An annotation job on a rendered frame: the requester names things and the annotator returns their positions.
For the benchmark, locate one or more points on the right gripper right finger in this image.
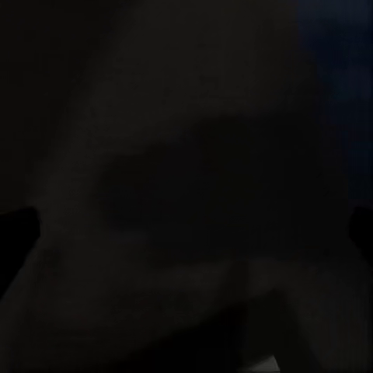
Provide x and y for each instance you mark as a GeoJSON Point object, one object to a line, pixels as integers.
{"type": "Point", "coordinates": [361, 231]}

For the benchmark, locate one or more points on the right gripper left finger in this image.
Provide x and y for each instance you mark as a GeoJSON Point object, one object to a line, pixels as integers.
{"type": "Point", "coordinates": [19, 231]}

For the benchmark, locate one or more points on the keyboard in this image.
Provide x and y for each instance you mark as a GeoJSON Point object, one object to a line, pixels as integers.
{"type": "Point", "coordinates": [266, 364]}

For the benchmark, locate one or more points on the desk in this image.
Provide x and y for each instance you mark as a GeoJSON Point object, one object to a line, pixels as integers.
{"type": "Point", "coordinates": [194, 165]}

